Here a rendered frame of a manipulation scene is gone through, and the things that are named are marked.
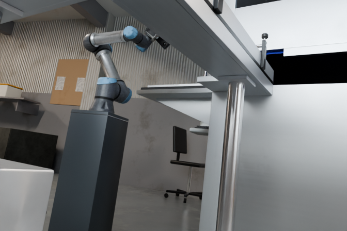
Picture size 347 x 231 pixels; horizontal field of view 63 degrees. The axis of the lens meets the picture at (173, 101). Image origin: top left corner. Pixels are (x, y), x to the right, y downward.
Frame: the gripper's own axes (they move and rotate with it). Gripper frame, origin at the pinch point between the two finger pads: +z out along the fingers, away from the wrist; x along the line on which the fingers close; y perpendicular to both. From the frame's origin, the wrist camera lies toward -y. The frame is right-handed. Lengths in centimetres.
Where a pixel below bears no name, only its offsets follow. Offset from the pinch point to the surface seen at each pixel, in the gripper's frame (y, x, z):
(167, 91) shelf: -17.5, -12.9, 39.3
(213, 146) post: -39, -13, 64
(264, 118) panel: -43, 8, 69
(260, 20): -22, 33, 50
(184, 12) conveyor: 5, 11, 108
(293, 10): -27, 43, 56
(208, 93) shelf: -28, 0, 50
